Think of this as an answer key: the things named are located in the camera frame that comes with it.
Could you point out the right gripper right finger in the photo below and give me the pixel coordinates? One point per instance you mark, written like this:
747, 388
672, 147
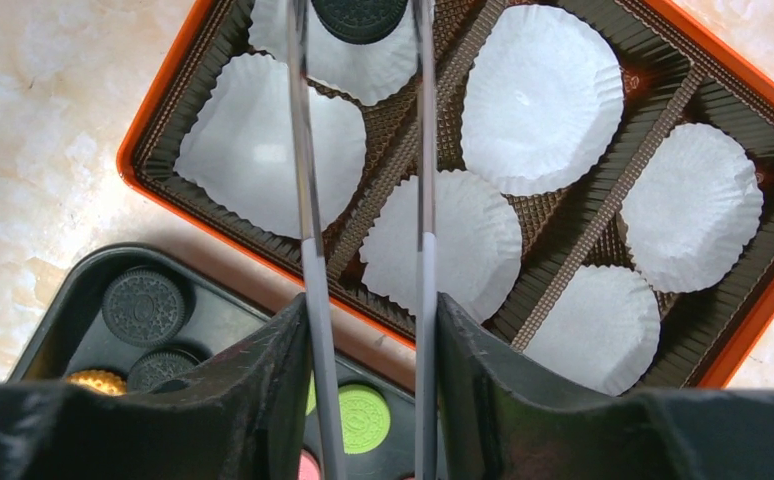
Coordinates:
504, 416

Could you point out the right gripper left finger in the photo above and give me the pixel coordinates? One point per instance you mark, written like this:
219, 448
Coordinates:
239, 415

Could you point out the pink cookie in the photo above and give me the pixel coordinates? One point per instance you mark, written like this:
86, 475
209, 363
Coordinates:
309, 468

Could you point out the orange cookie box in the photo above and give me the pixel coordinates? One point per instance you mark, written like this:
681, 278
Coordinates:
604, 172

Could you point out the metal tongs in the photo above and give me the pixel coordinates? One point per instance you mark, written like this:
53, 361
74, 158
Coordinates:
313, 261

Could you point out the black cookie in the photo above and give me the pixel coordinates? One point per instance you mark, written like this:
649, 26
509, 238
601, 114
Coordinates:
144, 308
158, 367
360, 22

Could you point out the green cookie top left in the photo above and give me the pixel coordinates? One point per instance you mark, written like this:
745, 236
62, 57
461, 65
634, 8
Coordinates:
365, 418

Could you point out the orange cookie far left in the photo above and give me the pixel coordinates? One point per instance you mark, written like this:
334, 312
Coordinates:
101, 381

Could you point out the paper cup front middle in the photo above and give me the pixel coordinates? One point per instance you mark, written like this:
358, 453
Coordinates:
479, 245

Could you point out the black cookie tray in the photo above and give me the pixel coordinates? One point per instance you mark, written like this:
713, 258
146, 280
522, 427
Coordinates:
73, 337

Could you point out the paper cup front left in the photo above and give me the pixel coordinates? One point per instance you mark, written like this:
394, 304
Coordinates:
241, 149

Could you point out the paper cup back right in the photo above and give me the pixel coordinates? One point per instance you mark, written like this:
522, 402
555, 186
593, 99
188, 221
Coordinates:
693, 209

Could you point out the paper cup back middle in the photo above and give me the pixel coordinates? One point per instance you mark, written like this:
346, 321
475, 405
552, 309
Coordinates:
543, 101

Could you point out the paper cup back left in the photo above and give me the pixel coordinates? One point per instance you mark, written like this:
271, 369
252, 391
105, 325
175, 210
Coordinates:
369, 73

